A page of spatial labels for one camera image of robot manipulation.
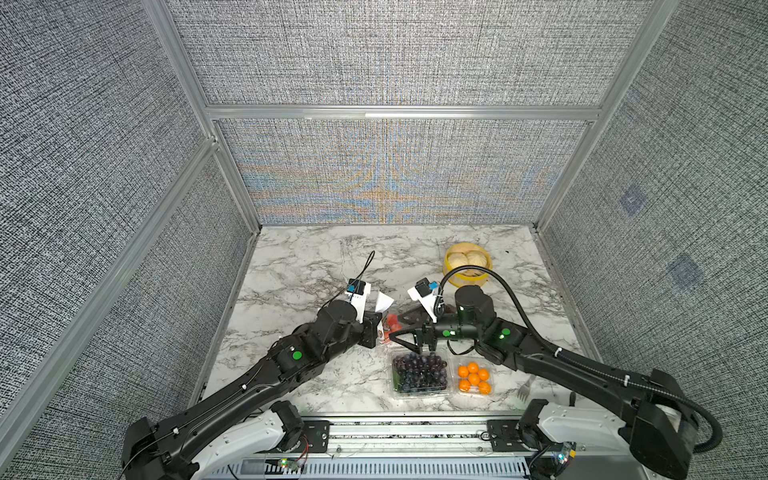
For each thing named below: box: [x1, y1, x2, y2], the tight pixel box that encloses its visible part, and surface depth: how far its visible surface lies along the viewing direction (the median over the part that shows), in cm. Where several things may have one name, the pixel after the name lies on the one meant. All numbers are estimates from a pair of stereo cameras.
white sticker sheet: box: [375, 291, 395, 313], surface depth 73 cm
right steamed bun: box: [464, 250, 488, 268], surface depth 105 cm
